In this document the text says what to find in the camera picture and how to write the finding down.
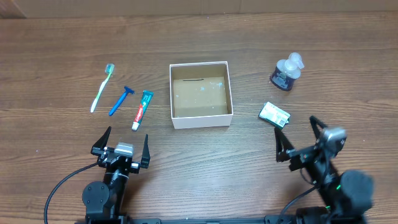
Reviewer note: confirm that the white cardboard box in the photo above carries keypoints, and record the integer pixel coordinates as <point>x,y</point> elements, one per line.
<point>200,95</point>

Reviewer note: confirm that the blue disposable razor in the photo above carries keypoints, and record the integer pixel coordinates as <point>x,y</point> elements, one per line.
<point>121,99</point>

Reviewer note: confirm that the dark blue pump bottle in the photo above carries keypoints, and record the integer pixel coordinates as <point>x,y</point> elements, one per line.
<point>287,71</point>

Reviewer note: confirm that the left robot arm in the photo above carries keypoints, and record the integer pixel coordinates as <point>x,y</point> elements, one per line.
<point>103,199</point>

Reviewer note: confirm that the Colgate toothpaste tube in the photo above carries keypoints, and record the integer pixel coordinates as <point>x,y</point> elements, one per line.
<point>145,100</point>

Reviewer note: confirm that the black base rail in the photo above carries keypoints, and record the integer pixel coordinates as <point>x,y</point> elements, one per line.
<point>268,219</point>

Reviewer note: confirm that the green white toothbrush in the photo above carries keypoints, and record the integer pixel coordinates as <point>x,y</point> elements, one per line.
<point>109,71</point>

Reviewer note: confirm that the Dettol soap bar pack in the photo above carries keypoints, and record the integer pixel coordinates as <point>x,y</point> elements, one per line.
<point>274,115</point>

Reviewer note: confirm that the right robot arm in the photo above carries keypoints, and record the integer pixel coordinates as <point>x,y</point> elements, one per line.
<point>346,196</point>

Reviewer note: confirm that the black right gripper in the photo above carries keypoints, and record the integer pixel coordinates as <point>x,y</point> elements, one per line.
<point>283,147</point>

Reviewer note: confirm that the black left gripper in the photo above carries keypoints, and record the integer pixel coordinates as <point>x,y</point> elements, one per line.
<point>99,149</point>

